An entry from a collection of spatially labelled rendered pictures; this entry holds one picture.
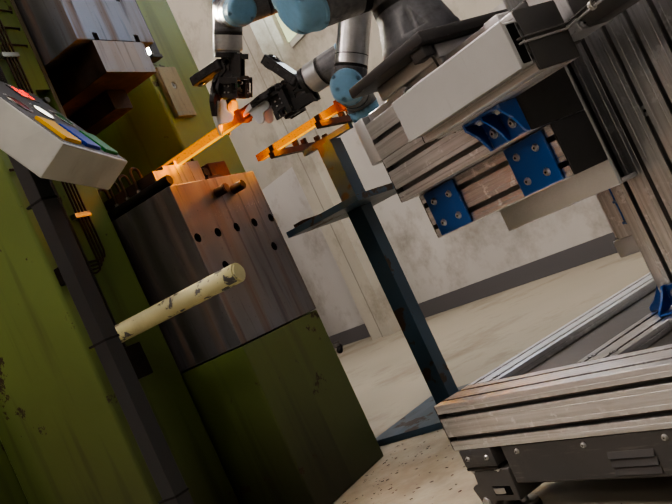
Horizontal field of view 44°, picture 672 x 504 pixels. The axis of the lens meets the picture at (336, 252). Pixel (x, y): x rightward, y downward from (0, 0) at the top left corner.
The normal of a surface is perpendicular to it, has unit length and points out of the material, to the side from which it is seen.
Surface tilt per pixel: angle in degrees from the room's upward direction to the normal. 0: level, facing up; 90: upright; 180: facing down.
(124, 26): 90
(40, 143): 90
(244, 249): 90
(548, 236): 90
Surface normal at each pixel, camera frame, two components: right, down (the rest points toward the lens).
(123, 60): 0.77, -0.38
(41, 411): -0.48, 0.18
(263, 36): 0.49, -0.26
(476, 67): -0.76, 0.33
